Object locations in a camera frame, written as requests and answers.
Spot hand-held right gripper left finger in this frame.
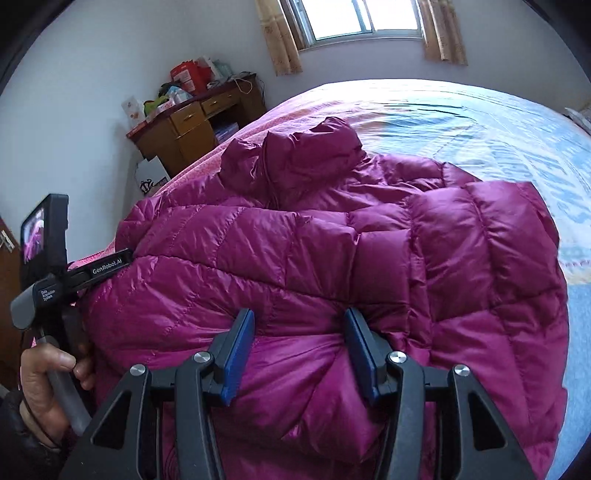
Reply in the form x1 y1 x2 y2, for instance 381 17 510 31
58 308 256 480

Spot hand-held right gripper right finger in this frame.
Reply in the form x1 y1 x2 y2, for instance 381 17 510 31
344 307 539 480

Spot purple down jacket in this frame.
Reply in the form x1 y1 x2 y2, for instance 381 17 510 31
76 116 570 480

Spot person's left forearm dark sleeve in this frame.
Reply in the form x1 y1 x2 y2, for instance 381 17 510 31
0 385 63 480

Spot person's left hand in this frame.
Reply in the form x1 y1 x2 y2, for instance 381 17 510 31
20 345 96 446

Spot brown wooden door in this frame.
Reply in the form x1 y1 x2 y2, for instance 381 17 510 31
0 215 25 386

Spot white printed box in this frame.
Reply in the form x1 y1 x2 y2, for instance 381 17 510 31
121 96 147 128

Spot wooden desk with drawers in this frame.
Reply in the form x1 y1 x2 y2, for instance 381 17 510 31
127 74 269 178

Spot blue packets under desk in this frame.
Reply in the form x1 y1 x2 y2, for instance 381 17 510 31
213 122 240 144

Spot red paper bag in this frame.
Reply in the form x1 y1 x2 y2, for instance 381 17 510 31
170 61 205 93

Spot bed with blue patterned cover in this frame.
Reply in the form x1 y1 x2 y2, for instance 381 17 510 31
32 79 591 480

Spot white plastic bags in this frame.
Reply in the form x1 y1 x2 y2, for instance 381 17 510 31
198 56 232 86

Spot beige patterned curtain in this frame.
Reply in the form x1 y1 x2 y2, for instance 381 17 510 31
418 0 468 66
255 0 304 77

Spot patterned pillow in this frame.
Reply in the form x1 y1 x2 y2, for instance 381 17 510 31
563 104 591 132

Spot window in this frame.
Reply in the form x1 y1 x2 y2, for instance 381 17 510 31
281 0 426 49

